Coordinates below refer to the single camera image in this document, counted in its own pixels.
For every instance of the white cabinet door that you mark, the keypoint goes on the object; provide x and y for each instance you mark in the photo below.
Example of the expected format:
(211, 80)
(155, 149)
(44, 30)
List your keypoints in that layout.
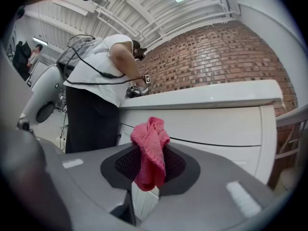
(126, 136)

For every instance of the white vanity cabinet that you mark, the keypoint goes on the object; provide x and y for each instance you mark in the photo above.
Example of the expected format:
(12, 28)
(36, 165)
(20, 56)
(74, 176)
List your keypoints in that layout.
(192, 121)

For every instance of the white ceiling pipes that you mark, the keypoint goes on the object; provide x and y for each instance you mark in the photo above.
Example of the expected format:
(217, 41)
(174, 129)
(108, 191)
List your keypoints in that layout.
(149, 25)

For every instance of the black office chair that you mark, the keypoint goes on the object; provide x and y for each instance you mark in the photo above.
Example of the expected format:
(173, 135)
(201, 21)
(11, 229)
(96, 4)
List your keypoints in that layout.
(20, 56)

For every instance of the white rounded appliance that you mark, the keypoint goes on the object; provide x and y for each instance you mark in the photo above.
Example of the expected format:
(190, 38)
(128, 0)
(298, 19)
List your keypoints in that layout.
(48, 85)

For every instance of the white folding table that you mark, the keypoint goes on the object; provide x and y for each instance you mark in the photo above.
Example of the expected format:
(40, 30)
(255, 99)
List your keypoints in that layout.
(291, 119)

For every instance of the pink knitted cloth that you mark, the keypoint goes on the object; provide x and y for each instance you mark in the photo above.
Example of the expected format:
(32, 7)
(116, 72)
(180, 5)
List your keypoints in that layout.
(149, 138)

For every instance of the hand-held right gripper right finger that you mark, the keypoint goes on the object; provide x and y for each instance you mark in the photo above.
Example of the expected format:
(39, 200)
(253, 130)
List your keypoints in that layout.
(204, 201)

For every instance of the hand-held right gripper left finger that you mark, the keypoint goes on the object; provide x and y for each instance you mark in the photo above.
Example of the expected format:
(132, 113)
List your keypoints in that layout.
(91, 177)

